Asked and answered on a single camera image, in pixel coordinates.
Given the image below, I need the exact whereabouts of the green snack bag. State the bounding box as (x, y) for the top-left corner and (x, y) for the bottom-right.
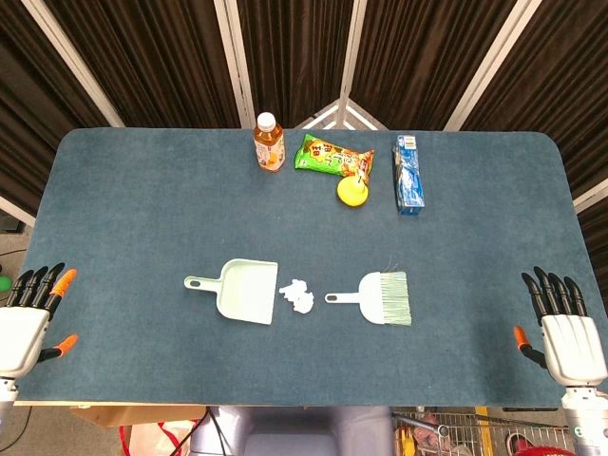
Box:
(293, 133), (375, 184)

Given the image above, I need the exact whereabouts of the metal wire shopping cart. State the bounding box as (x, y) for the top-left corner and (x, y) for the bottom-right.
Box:
(391, 407), (576, 456)

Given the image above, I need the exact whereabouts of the white paper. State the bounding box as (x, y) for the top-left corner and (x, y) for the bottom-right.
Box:
(277, 278), (315, 314)

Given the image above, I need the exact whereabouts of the black torso cable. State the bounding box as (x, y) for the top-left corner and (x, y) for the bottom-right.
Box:
(173, 408), (224, 456)

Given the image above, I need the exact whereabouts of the red and white bag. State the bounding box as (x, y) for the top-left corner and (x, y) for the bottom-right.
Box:
(118, 420), (197, 456)

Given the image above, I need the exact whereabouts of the dark folding screen white frame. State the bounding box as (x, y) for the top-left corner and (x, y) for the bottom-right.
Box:
(0, 0), (608, 229)

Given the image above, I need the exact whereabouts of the yellow toy pear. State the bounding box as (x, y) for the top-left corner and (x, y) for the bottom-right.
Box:
(336, 174), (370, 209)

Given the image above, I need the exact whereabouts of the blue table mat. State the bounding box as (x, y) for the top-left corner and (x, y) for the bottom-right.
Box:
(0, 127), (608, 409)

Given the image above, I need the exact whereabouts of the blue cardboard box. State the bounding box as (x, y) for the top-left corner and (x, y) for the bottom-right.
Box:
(391, 134), (427, 218)

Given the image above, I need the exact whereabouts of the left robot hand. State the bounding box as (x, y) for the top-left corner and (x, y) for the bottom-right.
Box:
(0, 262), (80, 381)

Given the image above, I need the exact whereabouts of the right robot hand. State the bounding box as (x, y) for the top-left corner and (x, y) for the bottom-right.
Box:
(512, 265), (608, 389)

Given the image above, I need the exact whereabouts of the orange tea bottle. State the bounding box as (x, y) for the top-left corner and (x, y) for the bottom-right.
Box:
(252, 112), (286, 173)

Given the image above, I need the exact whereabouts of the red round object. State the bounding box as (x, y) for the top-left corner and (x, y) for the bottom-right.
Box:
(505, 429), (576, 456)

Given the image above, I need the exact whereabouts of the mint green hand broom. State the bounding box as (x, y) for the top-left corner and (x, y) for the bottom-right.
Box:
(324, 271), (412, 328)

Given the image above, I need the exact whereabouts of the brown cardboard box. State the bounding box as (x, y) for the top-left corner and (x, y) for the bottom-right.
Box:
(70, 403), (206, 428)

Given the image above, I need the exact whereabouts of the mint green dustpan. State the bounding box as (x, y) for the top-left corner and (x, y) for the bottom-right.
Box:
(183, 258), (279, 327)

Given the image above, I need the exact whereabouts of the grey robot torso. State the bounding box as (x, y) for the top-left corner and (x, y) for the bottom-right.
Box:
(189, 406), (395, 456)

